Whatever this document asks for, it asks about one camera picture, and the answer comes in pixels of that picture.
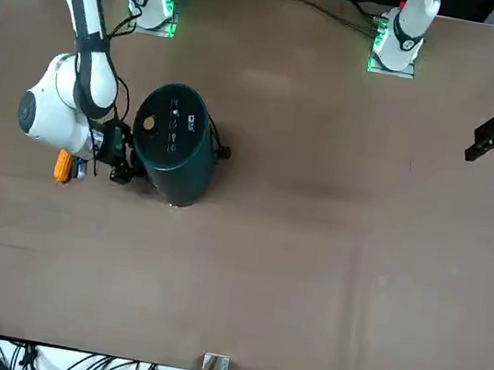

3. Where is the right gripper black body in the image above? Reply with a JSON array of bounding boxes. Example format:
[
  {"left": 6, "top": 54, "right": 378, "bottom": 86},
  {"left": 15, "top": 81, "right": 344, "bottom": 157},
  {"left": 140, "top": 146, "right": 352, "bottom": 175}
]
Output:
[{"left": 94, "top": 119, "right": 139, "bottom": 169}]

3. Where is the yellow corn cob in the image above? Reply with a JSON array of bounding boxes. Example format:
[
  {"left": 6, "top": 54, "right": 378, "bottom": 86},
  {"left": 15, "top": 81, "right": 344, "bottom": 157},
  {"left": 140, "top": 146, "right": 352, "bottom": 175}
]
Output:
[{"left": 52, "top": 147, "right": 78, "bottom": 187}]

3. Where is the dark green air fryer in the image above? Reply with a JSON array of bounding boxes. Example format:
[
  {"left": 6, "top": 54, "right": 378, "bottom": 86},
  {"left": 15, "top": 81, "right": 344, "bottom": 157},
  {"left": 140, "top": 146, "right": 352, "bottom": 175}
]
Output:
[{"left": 122, "top": 78, "right": 230, "bottom": 213}]

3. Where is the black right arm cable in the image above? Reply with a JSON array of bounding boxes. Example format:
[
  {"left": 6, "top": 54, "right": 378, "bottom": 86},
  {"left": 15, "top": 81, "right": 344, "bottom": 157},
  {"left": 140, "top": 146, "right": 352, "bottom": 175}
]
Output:
[{"left": 76, "top": 0, "right": 148, "bottom": 135}]

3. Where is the black air fryer power cable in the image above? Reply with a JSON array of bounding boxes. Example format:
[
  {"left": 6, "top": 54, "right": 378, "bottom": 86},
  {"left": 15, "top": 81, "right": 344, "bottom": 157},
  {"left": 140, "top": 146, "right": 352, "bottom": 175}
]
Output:
[{"left": 202, "top": 113, "right": 238, "bottom": 161}]

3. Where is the black base cable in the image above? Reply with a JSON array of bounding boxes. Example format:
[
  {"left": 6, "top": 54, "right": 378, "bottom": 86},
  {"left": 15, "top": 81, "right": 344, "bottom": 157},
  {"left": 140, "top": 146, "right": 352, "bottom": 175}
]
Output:
[{"left": 293, "top": 0, "right": 384, "bottom": 36}]

